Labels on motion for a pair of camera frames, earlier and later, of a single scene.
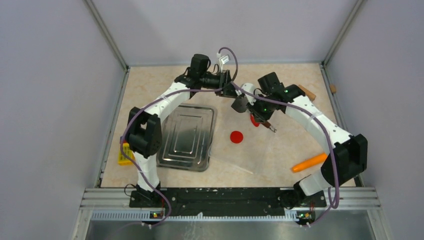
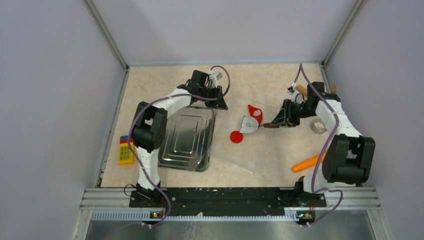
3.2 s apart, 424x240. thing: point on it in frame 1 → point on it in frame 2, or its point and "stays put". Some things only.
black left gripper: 228,89 → 219,103
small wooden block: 333,88 stays put
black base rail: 226,202 stays put
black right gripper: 259,116 → 285,117
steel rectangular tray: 186,136 stays put
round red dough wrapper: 236,137 stays put
